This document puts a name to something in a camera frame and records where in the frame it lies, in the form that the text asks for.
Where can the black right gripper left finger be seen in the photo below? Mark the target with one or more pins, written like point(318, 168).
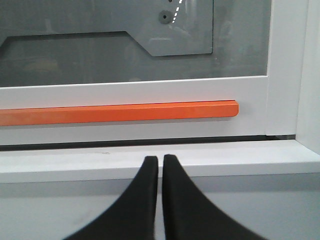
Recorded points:
point(132, 215)

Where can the white framed glass sash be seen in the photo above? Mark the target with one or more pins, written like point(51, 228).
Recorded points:
point(257, 60)

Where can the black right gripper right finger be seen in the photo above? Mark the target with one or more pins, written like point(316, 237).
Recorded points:
point(189, 215)

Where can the orange sash handle bar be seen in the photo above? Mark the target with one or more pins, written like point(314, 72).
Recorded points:
point(119, 113)

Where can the grey baffle panel inside hood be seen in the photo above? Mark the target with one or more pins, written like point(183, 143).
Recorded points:
point(160, 27)

